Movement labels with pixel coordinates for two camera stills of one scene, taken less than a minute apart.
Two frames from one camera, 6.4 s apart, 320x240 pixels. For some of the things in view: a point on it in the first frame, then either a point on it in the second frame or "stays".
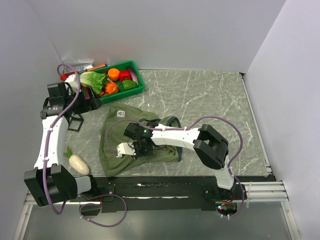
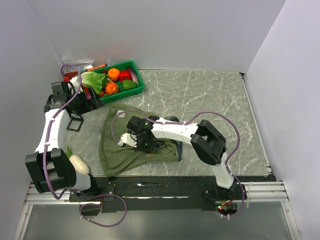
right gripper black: (150, 151) → (149, 150)
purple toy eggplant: (133, 76) stays
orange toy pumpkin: (111, 88) stays
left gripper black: (92, 103) stays
